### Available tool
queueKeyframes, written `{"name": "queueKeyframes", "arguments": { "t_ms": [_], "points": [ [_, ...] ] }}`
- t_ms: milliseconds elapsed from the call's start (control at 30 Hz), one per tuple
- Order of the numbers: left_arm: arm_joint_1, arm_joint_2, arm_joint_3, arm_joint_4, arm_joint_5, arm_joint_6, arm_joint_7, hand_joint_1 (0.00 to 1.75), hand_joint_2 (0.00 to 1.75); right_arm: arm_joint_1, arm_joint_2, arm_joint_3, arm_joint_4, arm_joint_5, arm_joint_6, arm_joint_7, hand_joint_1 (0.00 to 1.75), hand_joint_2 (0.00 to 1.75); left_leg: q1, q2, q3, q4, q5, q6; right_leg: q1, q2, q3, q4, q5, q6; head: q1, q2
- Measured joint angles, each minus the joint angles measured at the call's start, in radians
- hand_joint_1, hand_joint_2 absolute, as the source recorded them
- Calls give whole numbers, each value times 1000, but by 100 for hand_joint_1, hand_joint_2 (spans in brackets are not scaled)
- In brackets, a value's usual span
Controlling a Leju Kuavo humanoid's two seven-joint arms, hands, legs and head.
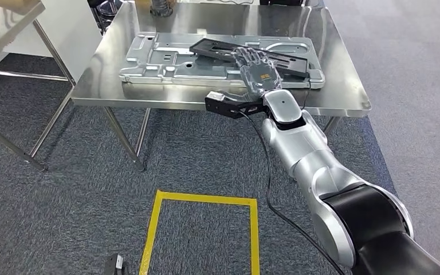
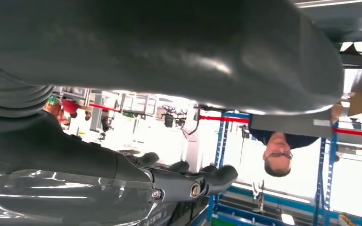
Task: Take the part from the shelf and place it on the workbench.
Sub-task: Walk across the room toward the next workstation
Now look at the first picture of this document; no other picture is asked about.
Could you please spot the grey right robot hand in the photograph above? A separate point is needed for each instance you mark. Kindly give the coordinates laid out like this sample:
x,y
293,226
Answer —
x,y
260,74

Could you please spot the long black plastic part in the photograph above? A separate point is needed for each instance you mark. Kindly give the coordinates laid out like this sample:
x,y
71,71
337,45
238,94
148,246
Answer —
x,y
212,49

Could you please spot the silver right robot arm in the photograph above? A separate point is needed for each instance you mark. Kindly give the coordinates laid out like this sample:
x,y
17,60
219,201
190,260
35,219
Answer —
x,y
318,163

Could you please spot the stainless steel workbench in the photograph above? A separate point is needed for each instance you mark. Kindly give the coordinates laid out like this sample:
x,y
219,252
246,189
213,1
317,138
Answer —
x,y
102,91

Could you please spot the stamped sheet metal panel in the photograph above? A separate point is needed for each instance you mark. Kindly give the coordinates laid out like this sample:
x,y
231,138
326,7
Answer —
x,y
159,60

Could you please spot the yellow floor tape square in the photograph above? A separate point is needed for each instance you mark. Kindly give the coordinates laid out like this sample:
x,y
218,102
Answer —
x,y
204,199

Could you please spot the black stool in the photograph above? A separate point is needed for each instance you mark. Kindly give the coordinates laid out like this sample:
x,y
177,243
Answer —
x,y
106,11

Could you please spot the white board panel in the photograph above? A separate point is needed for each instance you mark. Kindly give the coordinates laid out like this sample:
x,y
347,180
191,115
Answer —
x,y
72,34

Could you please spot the flat cardboard box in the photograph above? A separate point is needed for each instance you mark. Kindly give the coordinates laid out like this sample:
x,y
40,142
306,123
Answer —
x,y
19,5

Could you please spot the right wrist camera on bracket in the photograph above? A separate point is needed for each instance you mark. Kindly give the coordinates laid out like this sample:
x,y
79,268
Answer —
x,y
216,99

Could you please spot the steel frame table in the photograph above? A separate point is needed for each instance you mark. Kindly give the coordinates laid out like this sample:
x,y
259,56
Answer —
x,y
3,26

